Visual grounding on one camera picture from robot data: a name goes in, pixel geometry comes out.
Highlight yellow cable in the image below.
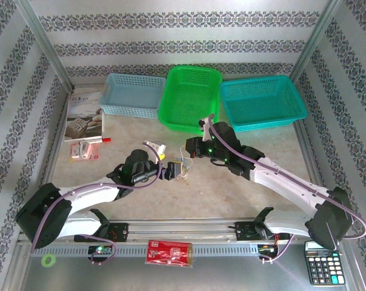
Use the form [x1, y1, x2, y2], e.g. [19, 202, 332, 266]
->
[175, 145, 190, 179]

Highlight blue cable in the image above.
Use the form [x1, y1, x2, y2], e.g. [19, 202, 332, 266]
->
[175, 156, 192, 170]

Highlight rubber bands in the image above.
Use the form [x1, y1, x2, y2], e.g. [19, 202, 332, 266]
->
[170, 145, 193, 186]

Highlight white pen with red cap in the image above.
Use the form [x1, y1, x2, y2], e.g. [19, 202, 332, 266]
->
[79, 137, 112, 145]

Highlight pink card package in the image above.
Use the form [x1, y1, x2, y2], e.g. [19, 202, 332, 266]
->
[69, 141, 102, 163]

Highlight green plastic basket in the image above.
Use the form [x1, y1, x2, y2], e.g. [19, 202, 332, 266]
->
[157, 65, 224, 136]

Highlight teal plastic basket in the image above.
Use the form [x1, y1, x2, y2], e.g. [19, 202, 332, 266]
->
[219, 75, 308, 133]

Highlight light blue plastic basket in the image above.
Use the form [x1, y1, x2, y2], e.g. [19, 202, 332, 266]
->
[99, 72, 167, 119]

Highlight book with printed cover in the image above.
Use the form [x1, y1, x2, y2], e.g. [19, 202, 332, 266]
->
[63, 87, 107, 143]

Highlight red foil packet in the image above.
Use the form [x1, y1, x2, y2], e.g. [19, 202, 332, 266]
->
[144, 239, 195, 270]

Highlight metal table edge strip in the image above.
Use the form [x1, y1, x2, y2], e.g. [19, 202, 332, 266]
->
[39, 90, 73, 243]
[293, 121, 327, 210]

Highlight green tape roll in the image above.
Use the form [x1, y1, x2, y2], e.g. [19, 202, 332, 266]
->
[41, 253, 57, 268]

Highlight black calculator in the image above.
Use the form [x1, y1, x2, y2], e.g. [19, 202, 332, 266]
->
[304, 240, 346, 286]

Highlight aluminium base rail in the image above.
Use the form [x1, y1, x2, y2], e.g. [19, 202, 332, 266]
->
[108, 217, 259, 242]

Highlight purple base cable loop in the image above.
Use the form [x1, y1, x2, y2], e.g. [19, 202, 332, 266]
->
[260, 233, 296, 264]
[90, 235, 119, 266]

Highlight grey slotted cable duct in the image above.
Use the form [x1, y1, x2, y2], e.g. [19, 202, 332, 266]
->
[31, 243, 262, 258]

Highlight metal frame post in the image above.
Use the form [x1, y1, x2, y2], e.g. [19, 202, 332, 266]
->
[290, 0, 344, 84]
[15, 0, 76, 93]

